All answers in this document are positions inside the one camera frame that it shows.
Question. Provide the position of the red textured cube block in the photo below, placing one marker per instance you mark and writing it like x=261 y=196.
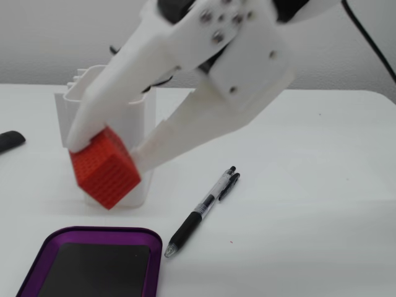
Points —
x=105 y=173

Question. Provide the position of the white plastic box container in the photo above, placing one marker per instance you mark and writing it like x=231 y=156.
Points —
x=140 y=120

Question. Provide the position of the black clear gel pen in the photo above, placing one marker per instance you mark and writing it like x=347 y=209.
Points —
x=193 y=219

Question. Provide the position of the white fixed gripper finger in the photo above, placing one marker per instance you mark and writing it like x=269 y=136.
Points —
x=130 y=68

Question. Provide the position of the black rounded flat object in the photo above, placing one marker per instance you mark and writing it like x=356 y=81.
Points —
x=10 y=139

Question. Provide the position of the white moving gripper finger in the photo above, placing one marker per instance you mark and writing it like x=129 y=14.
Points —
x=247 y=62

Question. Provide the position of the purple metal tray black pad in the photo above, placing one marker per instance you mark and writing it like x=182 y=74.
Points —
x=92 y=269

